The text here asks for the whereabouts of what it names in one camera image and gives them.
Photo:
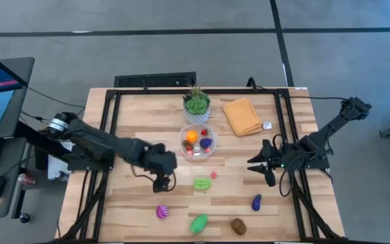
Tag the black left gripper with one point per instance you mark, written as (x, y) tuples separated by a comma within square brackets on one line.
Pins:
[(161, 161)]

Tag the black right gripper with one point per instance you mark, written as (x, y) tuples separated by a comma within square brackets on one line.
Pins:
[(283, 156)]

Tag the magenta striped toy onion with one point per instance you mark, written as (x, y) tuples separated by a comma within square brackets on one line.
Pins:
[(162, 212)]

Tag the purple toy eggplant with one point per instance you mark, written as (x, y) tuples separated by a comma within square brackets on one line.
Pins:
[(256, 202)]

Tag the light green toy starfruit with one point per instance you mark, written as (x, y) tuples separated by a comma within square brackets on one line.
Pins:
[(201, 184)]

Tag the green toy mango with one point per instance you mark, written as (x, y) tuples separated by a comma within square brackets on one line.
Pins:
[(198, 223)]

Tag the toy orange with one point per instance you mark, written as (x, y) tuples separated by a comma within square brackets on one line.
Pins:
[(192, 136)]

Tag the purple toy grapes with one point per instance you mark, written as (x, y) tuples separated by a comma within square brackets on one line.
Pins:
[(206, 142)]

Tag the brown toy kiwi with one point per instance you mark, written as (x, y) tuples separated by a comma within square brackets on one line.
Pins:
[(238, 226)]

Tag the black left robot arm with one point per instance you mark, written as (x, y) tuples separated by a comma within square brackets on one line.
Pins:
[(107, 145)]

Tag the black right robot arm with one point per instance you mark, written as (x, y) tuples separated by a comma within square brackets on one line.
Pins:
[(330, 128)]

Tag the clear plastic tupperware container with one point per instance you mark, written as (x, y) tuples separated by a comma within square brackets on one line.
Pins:
[(198, 156)]

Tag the small white tag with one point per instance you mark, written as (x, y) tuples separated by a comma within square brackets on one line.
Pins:
[(267, 125)]

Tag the folded yellow cloth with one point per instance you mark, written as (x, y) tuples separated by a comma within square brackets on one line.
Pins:
[(242, 117)]

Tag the succulent in patterned pot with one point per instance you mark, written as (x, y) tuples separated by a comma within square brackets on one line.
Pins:
[(196, 105)]

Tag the black floor vent grille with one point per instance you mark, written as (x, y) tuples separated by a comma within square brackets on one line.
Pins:
[(154, 80)]

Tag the white power box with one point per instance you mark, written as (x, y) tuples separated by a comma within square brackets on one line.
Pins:
[(56, 169)]

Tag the red soda can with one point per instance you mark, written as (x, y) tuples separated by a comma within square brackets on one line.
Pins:
[(27, 179)]

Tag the black desk foot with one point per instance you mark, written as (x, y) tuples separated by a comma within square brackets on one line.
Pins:
[(24, 217)]

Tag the grey desk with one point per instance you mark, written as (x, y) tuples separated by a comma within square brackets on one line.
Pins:
[(12, 152)]

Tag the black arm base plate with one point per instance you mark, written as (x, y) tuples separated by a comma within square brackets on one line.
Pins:
[(320, 164), (90, 166)]

